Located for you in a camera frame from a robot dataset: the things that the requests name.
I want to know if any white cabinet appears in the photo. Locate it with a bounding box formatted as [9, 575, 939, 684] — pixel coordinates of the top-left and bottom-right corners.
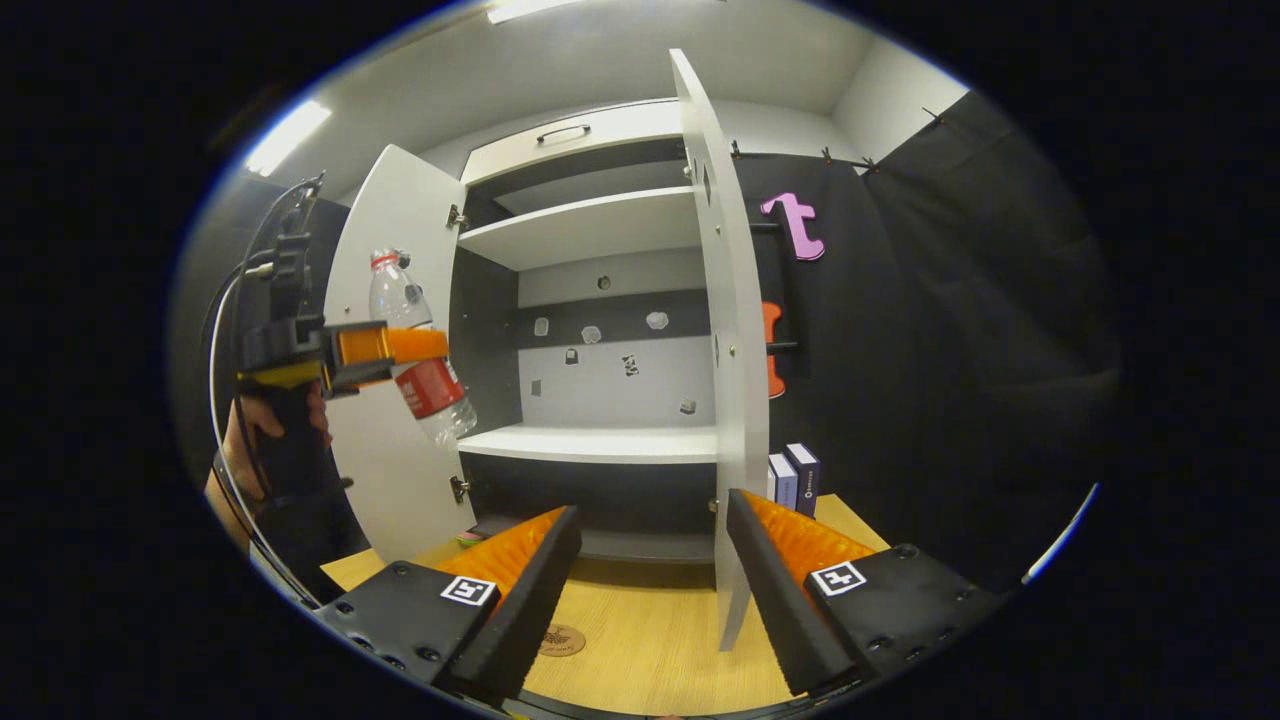
[445, 97, 736, 566]

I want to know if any white cabinet drawer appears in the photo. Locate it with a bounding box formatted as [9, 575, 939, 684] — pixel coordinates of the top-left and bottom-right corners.
[460, 98, 686, 186]

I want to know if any clear plastic bottle red label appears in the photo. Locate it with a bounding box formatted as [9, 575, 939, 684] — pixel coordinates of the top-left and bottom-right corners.
[368, 248, 479, 448]

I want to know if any black door handle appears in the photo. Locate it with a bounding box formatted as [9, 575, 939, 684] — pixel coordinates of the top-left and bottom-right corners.
[748, 220, 801, 353]

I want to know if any white cabinet door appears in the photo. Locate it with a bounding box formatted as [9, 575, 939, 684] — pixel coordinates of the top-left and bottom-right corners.
[668, 48, 771, 653]
[322, 143, 479, 566]

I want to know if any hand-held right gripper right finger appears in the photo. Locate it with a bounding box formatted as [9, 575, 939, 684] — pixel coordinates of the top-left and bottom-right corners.
[725, 488, 1004, 698]

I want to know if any dark navy book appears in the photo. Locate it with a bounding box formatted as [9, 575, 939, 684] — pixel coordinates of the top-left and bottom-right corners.
[785, 443, 823, 519]

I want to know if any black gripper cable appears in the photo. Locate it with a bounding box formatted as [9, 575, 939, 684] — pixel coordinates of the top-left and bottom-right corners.
[205, 175, 321, 606]

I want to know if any narrow ceiling light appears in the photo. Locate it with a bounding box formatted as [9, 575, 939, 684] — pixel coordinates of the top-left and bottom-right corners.
[245, 100, 331, 176]

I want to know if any lavender book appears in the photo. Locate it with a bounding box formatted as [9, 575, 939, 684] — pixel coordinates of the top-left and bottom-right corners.
[768, 453, 799, 513]

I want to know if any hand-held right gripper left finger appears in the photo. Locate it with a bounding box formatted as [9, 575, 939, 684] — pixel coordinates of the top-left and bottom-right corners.
[315, 505, 583, 706]

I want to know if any large ceiling light panel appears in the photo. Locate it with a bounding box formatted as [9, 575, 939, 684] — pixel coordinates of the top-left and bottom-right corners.
[487, 0, 591, 26]

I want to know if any black backdrop cloth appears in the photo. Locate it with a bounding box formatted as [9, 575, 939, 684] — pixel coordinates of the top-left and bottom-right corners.
[168, 88, 1123, 601]

